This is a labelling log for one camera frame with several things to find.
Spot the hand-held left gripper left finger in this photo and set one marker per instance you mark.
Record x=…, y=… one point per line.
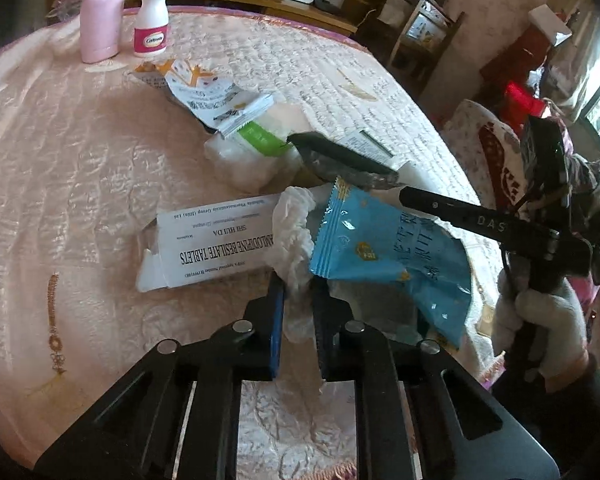
x=277, y=320

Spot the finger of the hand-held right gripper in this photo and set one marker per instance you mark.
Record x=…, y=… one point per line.
x=475, y=220

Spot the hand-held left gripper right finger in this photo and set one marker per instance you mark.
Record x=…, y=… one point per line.
x=320, y=320

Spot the white tissue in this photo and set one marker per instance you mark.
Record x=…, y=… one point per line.
x=292, y=230

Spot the blue snack packet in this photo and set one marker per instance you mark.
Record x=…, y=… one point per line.
x=385, y=245

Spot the white medicine box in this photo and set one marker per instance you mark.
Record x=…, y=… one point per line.
x=205, y=245

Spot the black snack wrapper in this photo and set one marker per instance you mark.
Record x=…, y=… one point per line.
x=340, y=157

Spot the white pack with green label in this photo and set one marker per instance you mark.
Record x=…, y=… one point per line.
x=252, y=152

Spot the orange and white wrapper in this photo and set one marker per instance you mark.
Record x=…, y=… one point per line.
x=200, y=92

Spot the person's right forearm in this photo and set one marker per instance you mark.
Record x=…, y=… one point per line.
x=595, y=410

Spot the person's right hand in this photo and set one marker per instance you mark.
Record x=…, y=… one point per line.
x=560, y=325

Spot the patterned sofa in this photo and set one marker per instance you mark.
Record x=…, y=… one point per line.
x=475, y=150

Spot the red box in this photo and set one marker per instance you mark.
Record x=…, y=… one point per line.
x=520, y=70

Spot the wooden shelf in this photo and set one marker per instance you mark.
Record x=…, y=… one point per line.
x=420, y=25

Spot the pink quilted tablecloth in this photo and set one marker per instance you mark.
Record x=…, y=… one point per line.
x=80, y=185

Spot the wooden cabinet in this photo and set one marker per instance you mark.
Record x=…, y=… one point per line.
x=260, y=7

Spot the white pill bottle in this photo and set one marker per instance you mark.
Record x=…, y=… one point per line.
x=151, y=20

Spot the pink bottle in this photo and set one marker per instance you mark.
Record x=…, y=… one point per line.
x=100, y=15

